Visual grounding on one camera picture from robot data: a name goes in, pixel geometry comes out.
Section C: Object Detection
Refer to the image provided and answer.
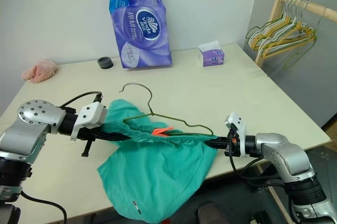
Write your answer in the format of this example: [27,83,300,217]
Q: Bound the olive green wire hanger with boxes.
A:
[118,83,215,139]
[282,7,320,70]

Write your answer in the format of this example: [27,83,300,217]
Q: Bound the pink crumpled cloth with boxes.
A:
[21,60,59,84]

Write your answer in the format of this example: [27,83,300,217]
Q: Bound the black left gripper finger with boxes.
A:
[101,135,133,142]
[103,130,127,138]

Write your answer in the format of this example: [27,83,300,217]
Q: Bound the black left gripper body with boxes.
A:
[76,125,106,158]

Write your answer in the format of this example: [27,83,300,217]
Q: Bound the black round puck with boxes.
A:
[96,56,114,70]

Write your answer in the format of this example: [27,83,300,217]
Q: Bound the wooden clothes rack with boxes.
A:
[255,0,337,64]

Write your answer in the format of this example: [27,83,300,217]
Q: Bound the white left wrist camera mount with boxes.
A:
[69,101,108,142]

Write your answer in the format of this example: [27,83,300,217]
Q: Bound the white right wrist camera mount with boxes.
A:
[224,111,249,158]

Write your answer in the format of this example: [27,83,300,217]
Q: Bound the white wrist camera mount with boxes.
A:
[224,111,249,158]
[69,101,108,142]

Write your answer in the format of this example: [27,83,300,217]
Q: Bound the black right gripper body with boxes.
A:
[224,135,242,157]

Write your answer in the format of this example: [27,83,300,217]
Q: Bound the dark rounded shape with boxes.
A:
[197,200,230,224]

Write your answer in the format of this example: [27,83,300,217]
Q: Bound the purple toilet paper pack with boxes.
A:
[107,0,173,70]

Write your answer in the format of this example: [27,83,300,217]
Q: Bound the small purple tissue pack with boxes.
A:
[197,40,225,67]

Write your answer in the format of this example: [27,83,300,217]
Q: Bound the teal green shorts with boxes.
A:
[97,99,218,221]

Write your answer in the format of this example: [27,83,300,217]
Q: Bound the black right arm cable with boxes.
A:
[227,128,300,220]

